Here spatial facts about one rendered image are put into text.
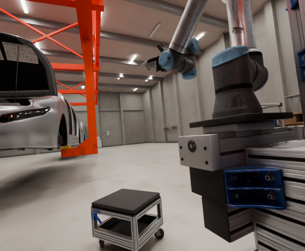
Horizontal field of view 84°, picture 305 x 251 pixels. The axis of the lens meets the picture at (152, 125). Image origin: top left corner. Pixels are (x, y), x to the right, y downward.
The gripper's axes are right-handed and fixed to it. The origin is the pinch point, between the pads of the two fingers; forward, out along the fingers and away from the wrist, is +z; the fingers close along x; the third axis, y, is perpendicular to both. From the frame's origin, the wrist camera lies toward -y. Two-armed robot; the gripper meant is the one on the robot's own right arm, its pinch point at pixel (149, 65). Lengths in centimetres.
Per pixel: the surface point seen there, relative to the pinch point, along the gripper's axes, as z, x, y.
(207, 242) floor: -6, 17, 127
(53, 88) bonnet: 261, 2, -56
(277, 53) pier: 103, 874, -156
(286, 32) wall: 66, 905, -236
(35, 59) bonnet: 244, -21, -100
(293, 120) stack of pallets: -29, 214, 71
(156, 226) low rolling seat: 19, -5, 111
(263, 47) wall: 161, 927, -216
